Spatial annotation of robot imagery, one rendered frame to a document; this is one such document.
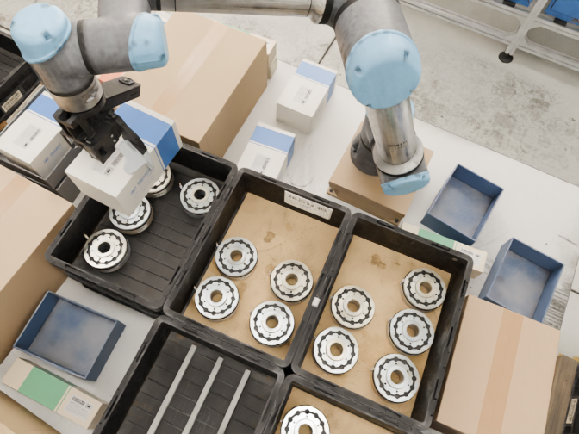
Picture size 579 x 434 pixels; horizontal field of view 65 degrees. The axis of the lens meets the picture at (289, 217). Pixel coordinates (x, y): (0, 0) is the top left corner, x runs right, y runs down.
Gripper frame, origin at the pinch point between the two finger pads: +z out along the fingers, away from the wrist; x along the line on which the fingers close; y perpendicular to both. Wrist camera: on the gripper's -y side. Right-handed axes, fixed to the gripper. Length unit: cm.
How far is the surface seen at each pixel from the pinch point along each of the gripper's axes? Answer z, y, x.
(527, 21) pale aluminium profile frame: 86, -191, 77
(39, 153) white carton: 21.4, 2.8, -32.4
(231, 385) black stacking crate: 28, 28, 39
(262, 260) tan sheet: 27.7, -0.6, 30.7
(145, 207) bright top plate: 24.8, 1.9, -1.6
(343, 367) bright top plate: 25, 14, 59
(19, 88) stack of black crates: 58, -26, -87
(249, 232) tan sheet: 27.8, -5.6, 24.2
